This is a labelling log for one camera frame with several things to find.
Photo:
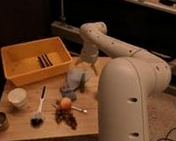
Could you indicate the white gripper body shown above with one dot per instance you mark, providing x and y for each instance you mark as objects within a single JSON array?
[{"x": 89, "y": 53}]

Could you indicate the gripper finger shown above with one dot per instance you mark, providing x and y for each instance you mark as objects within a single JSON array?
[
  {"x": 95, "y": 69},
  {"x": 78, "y": 62}
]

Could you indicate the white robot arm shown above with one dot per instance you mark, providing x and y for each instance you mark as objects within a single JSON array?
[{"x": 124, "y": 85}]

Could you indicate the blue grey cloth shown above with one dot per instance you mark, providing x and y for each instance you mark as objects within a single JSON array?
[{"x": 73, "y": 79}]

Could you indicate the dark striped item in bin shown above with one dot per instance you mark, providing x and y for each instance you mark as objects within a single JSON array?
[{"x": 44, "y": 61}]

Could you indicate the orange ball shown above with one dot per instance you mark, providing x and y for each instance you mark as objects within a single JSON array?
[{"x": 65, "y": 103}]

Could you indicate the yellow plastic bin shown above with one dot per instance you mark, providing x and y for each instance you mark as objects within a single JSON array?
[{"x": 20, "y": 61}]

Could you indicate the bunch of dark grapes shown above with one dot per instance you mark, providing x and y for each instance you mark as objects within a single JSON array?
[{"x": 66, "y": 116}]

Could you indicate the black white dish brush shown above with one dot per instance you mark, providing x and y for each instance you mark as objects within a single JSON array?
[{"x": 37, "y": 118}]

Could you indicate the black object on ledge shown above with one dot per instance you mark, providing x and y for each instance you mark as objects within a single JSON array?
[{"x": 162, "y": 56}]

